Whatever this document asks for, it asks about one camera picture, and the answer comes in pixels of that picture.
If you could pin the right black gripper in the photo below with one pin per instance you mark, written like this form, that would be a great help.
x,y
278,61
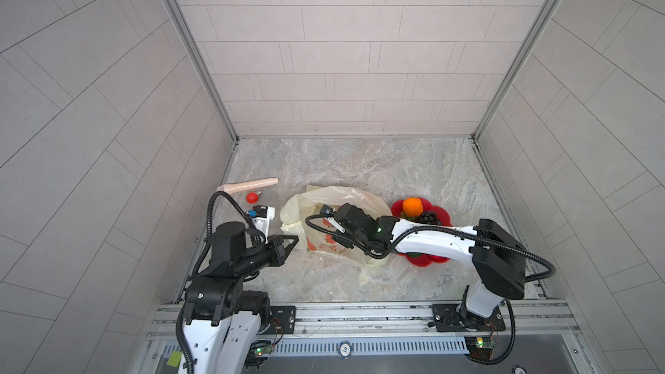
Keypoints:
x,y
342,241

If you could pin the dark grape bunch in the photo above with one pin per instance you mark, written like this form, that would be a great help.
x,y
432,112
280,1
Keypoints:
x,y
429,218

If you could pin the wooden rolling pin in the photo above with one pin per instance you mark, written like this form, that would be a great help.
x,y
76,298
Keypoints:
x,y
248,186

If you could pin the cream plastic bag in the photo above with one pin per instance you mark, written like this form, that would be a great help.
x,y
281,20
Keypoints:
x,y
310,215

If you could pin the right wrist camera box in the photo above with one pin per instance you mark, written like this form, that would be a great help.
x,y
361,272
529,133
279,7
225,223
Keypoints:
x,y
329,223

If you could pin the green block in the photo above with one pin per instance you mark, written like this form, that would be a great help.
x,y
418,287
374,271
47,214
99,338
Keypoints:
x,y
174,359

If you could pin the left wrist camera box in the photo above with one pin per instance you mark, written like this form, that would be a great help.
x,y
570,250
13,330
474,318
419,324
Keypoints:
x,y
262,216

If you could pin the orange fruit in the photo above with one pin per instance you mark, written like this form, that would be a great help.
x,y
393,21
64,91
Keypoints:
x,y
413,207

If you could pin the aluminium mounting rail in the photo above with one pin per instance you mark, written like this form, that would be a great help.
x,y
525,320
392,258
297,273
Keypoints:
x,y
405,319

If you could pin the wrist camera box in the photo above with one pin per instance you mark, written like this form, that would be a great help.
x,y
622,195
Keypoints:
x,y
329,223
262,216

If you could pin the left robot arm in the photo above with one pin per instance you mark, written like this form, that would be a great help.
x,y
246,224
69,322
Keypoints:
x,y
218,323

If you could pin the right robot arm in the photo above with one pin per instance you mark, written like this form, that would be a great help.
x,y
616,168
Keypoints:
x,y
502,264

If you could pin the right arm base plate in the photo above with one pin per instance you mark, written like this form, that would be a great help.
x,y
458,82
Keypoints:
x,y
447,318

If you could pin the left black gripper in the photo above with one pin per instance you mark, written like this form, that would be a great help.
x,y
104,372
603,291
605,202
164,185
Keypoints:
x,y
277,252

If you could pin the red flower-shaped bowl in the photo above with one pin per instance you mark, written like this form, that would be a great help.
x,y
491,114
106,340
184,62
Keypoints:
x,y
417,259

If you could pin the small red ball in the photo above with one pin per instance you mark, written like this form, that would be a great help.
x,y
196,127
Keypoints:
x,y
253,197

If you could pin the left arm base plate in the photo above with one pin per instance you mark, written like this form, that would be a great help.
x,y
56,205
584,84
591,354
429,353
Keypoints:
x,y
281,321

